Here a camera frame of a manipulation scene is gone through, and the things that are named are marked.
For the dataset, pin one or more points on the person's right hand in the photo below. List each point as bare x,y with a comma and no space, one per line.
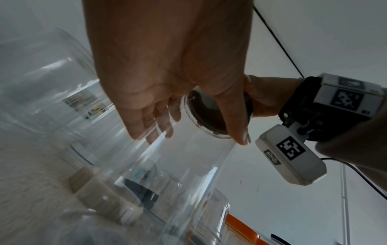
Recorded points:
269,95

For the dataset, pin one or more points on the person's left hand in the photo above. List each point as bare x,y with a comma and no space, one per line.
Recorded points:
169,47

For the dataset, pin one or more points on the large black lid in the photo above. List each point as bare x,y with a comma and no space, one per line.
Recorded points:
205,112
140,191

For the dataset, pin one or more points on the large transparent jar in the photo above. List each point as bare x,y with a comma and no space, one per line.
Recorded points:
187,162

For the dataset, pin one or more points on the group of transparent plastic jars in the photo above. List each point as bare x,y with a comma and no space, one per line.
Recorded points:
39,83

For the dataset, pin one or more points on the person's right forearm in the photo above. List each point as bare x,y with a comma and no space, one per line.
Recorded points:
362,148

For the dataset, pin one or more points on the black white marker wristband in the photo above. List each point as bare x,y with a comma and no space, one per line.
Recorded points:
344,98

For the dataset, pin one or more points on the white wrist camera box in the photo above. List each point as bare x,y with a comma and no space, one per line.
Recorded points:
290,162

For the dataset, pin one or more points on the white wall conduit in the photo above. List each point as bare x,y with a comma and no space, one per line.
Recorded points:
344,191

